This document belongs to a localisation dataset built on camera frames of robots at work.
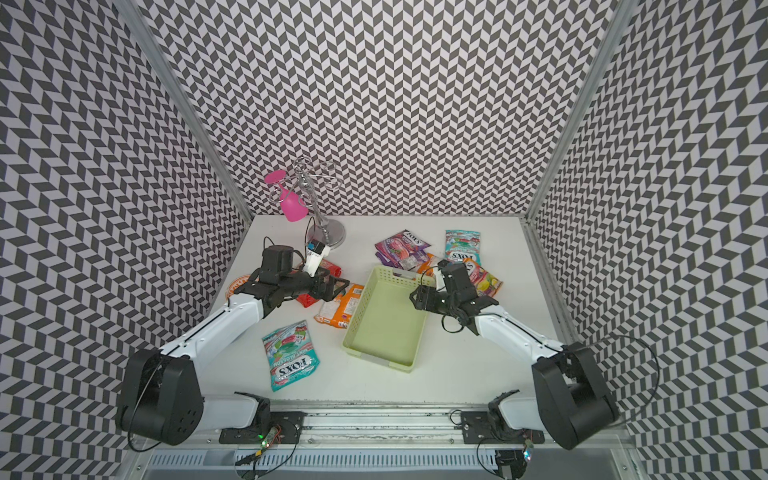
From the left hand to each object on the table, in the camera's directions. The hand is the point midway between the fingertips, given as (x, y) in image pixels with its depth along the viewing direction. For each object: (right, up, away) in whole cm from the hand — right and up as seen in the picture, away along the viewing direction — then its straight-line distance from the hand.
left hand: (336, 279), depth 84 cm
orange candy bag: (0, -10, +7) cm, 13 cm away
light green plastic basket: (+13, -16, +9) cm, 22 cm away
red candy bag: (-4, +1, +14) cm, 15 cm away
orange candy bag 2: (+27, +2, +17) cm, 32 cm away
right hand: (+24, -7, +2) cm, 25 cm away
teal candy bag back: (+41, +10, +24) cm, 49 cm away
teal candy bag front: (-12, -21, -2) cm, 24 cm away
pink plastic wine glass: (-19, +23, +18) cm, 35 cm away
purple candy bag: (+19, +8, +21) cm, 29 cm away
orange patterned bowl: (-34, -2, +9) cm, 35 cm away
